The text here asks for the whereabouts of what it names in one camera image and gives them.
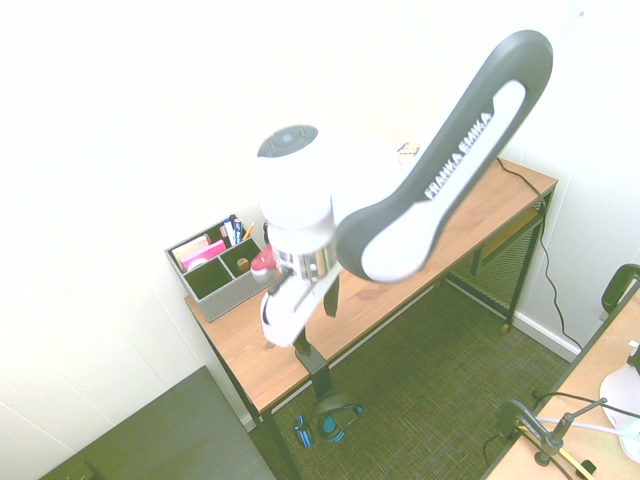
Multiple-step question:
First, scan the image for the black power cable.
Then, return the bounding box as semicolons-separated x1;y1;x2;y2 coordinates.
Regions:
495;157;584;351

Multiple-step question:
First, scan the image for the black C-clamp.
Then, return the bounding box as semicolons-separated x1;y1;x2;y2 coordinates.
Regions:
493;398;532;444

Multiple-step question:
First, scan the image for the beige note pad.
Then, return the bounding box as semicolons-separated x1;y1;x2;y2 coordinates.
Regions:
171;233;211;262

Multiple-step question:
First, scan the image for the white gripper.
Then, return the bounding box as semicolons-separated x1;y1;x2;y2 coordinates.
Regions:
259;269;342;359

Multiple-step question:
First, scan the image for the white bottle with pink cap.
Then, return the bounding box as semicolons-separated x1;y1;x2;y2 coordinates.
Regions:
249;246;279;287

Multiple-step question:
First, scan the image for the black and blue headphone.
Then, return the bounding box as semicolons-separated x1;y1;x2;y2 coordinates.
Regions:
293;391;365;450

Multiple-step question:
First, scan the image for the pink sticky note pad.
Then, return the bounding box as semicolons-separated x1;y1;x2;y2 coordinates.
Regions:
180;239;228;274

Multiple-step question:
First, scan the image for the thin black stand cable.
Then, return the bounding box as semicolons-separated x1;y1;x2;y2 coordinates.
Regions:
481;388;640;464

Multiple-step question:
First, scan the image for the black headphone hanger clamp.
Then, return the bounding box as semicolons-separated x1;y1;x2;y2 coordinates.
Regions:
294;344;334;402

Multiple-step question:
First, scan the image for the wooden under-desk shelf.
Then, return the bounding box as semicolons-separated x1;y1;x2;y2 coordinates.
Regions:
473;209;544;274

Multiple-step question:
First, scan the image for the black clamp handle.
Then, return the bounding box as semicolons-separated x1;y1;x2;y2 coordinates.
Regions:
599;263;640;322

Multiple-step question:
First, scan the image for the small colourful box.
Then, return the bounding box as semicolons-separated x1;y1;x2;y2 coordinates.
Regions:
396;141;422;166

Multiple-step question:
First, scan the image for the dark grey cabinet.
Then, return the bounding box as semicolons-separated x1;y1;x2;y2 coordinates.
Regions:
38;364;277;480

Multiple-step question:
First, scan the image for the white lamp base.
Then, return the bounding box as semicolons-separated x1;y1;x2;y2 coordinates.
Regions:
598;339;640;444

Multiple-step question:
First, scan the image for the yellow and black tool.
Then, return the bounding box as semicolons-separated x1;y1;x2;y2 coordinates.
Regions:
553;443;597;477

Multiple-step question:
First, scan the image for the metal camera stand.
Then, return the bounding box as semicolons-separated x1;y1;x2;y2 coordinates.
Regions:
509;397;609;467

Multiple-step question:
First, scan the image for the grey desk organizer box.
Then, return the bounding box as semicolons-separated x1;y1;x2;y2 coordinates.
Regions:
164;219;279;324

